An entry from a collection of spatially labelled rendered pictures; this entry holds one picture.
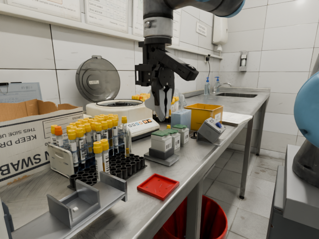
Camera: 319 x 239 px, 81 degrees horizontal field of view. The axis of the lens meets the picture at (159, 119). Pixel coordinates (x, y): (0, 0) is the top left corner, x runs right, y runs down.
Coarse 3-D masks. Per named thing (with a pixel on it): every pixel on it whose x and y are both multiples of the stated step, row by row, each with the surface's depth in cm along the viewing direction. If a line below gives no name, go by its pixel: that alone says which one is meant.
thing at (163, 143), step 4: (152, 136) 53; (156, 136) 52; (164, 136) 52; (168, 136) 53; (152, 140) 53; (156, 140) 52; (160, 140) 51; (164, 140) 51; (168, 140) 52; (152, 144) 53; (156, 144) 52; (160, 144) 52; (164, 144) 51; (168, 144) 52; (152, 148) 54; (156, 148) 53; (160, 148) 52; (164, 148) 51; (168, 148) 53
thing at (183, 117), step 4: (172, 112) 71; (176, 112) 71; (180, 112) 71; (184, 112) 71; (188, 112) 74; (172, 116) 70; (176, 116) 69; (180, 116) 68; (184, 116) 71; (188, 116) 75; (172, 120) 70; (176, 120) 70; (180, 120) 69; (184, 120) 72; (188, 120) 75; (172, 124) 71; (176, 124) 70; (184, 124) 72; (188, 124) 76; (188, 128) 76; (192, 132) 76
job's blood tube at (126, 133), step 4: (124, 132) 48; (128, 132) 48; (124, 136) 49; (128, 136) 49; (124, 140) 49; (128, 140) 49; (128, 144) 49; (128, 148) 49; (128, 152) 50; (128, 156) 50
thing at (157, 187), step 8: (152, 176) 45; (160, 176) 45; (144, 184) 42; (152, 184) 42; (160, 184) 42; (168, 184) 42; (176, 184) 41; (144, 192) 39; (152, 192) 38; (160, 192) 39; (168, 192) 38
